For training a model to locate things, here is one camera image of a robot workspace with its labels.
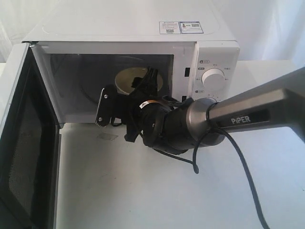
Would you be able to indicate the white microwave door with handle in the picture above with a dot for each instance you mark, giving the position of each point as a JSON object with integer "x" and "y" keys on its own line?
{"x": 29, "y": 145}

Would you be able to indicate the lower white timer knob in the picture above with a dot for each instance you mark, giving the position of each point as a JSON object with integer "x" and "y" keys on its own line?
{"x": 214, "y": 98}

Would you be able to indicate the wrist camera on blue mount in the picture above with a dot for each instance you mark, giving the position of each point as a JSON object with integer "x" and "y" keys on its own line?
{"x": 106, "y": 105}

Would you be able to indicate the cream ceramic bowl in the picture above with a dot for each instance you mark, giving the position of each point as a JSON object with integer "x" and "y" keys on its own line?
{"x": 123, "y": 80}

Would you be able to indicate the blue white warning sticker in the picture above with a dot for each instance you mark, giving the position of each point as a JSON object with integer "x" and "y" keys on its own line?
{"x": 180, "y": 27}

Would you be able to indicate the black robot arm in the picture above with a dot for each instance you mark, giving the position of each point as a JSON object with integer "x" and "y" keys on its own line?
{"x": 278, "y": 103}

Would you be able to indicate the white microwave oven body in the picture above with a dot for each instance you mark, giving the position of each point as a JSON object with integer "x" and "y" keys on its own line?
{"x": 68, "y": 33}

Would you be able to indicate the upper white control knob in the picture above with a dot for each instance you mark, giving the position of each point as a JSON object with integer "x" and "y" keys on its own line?
{"x": 213, "y": 79}

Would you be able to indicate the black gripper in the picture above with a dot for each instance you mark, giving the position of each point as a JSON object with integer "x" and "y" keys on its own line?
{"x": 143, "y": 116}

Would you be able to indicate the glass microwave turntable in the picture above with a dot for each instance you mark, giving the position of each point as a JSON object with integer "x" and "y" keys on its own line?
{"x": 97, "y": 71}

